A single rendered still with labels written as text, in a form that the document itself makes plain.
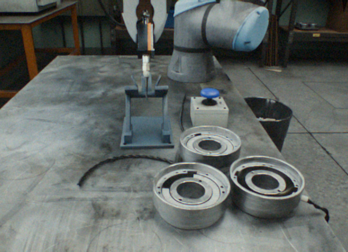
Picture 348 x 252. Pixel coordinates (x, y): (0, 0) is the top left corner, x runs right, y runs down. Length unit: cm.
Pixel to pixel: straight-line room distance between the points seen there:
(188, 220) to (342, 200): 161
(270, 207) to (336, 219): 139
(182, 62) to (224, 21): 17
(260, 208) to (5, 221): 34
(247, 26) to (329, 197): 132
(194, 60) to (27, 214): 63
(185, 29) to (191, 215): 62
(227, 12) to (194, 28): 11
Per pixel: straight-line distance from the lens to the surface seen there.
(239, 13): 85
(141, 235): 42
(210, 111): 65
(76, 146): 62
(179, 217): 41
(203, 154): 50
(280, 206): 44
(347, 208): 191
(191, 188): 47
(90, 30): 454
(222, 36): 86
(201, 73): 93
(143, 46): 54
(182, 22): 92
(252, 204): 44
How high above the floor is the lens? 110
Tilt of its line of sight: 27 degrees down
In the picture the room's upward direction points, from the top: 1 degrees clockwise
